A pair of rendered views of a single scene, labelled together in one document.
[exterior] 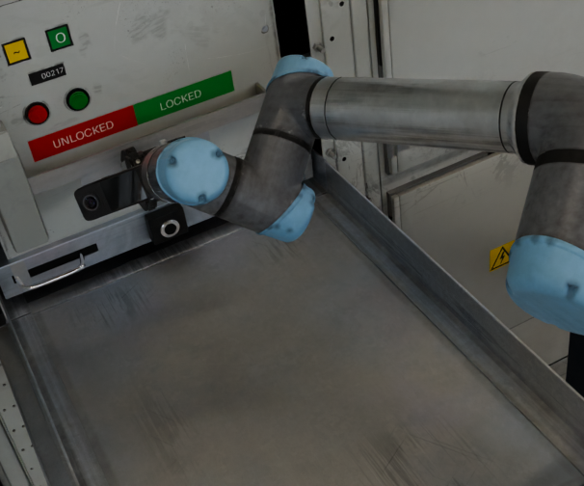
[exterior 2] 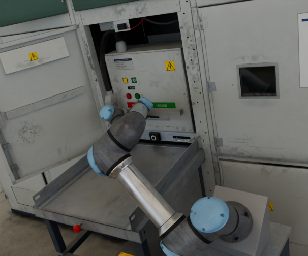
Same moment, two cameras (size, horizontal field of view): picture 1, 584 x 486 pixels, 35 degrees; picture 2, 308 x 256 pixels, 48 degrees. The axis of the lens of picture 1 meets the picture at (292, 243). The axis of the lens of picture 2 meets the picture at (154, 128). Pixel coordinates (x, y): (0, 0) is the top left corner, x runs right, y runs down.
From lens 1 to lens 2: 1.36 m
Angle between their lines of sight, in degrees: 50
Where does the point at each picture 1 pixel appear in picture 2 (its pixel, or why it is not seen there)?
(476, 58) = (247, 126)
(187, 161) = (103, 109)
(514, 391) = not seen: hidden behind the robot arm
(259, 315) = (144, 164)
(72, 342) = not seen: hidden behind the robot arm
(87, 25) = (140, 79)
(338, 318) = (152, 173)
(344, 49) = (202, 106)
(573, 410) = (138, 212)
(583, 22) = (298, 130)
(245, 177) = (115, 119)
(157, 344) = not seen: hidden behind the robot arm
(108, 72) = (144, 92)
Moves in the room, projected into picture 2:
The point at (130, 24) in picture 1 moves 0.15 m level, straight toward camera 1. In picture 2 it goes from (149, 82) to (130, 91)
